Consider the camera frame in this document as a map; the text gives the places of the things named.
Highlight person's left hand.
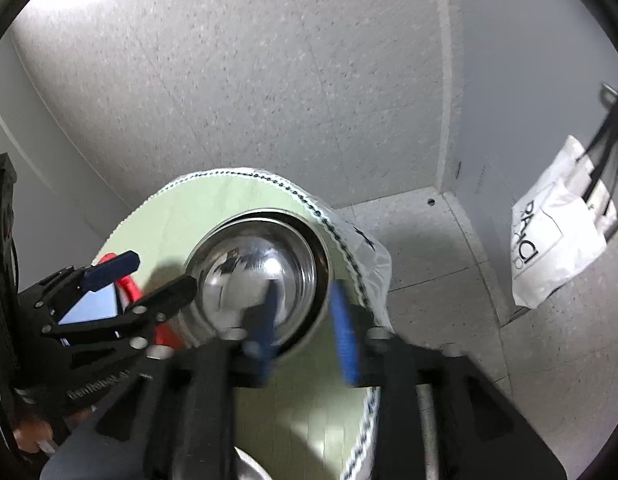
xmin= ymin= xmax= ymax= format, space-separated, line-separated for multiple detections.
xmin=14 ymin=417 xmax=57 ymax=456

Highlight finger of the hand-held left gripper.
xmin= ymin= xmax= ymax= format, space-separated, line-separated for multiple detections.
xmin=20 ymin=251 xmax=141 ymax=333
xmin=41 ymin=274 xmax=198 ymax=357

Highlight stainless steel bowl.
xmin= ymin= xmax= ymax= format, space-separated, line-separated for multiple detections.
xmin=181 ymin=229 xmax=320 ymax=358
xmin=233 ymin=446 xmax=276 ymax=480
xmin=224 ymin=210 xmax=334 ymax=358

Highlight green tablecloth with white trim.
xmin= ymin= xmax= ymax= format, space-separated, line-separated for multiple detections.
xmin=91 ymin=166 xmax=394 ymax=480

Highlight black furniture panel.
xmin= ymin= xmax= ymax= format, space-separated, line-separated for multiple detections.
xmin=0 ymin=154 xmax=20 ymax=463

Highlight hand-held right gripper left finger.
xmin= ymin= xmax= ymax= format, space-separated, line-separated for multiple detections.
xmin=96 ymin=289 xmax=280 ymax=480

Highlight white plastic bag black handles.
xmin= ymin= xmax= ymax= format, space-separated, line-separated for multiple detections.
xmin=510 ymin=105 xmax=618 ymax=310

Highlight light blue plate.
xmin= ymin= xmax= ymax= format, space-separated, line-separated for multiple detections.
xmin=56 ymin=287 xmax=124 ymax=327

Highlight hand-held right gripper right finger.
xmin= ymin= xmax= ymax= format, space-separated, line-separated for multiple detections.
xmin=330 ymin=281 xmax=562 ymax=480

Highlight red plate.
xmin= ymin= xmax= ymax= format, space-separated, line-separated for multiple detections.
xmin=100 ymin=252 xmax=184 ymax=350

